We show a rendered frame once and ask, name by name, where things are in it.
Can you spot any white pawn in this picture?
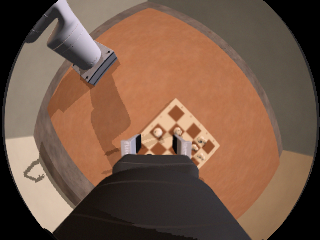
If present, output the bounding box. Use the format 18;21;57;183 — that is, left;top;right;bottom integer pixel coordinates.
192;144;198;151
198;153;205;159

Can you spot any wooden chessboard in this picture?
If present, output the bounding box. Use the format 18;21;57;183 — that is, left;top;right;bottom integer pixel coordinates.
138;98;220;169

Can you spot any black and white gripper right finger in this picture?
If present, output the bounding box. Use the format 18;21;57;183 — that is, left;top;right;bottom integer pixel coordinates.
172;135;192;159

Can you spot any white queen chess piece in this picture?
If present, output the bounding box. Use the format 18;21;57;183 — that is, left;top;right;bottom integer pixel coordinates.
153;128;162;137

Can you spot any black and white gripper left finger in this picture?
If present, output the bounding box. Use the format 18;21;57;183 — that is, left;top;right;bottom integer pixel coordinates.
121;134;141;157

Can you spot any white rook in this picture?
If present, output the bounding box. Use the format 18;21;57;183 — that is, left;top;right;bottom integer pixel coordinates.
174;128;182;135

